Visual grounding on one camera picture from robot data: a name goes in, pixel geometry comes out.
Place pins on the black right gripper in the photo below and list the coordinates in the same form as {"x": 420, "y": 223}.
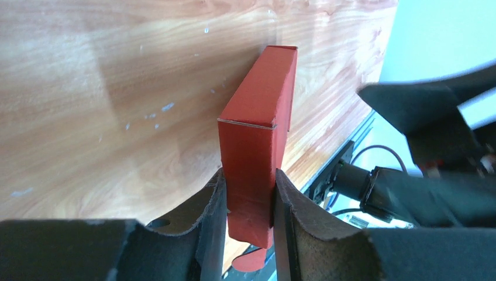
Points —
{"x": 439, "y": 139}

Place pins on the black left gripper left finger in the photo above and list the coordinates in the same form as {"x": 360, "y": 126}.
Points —
{"x": 187, "y": 243}

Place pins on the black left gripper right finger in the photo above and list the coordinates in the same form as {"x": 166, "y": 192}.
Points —
{"x": 312, "y": 244}

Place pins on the red paper box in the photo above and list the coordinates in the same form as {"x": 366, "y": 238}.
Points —
{"x": 253, "y": 129}

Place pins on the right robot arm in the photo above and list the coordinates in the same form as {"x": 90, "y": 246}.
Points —
{"x": 457, "y": 186}

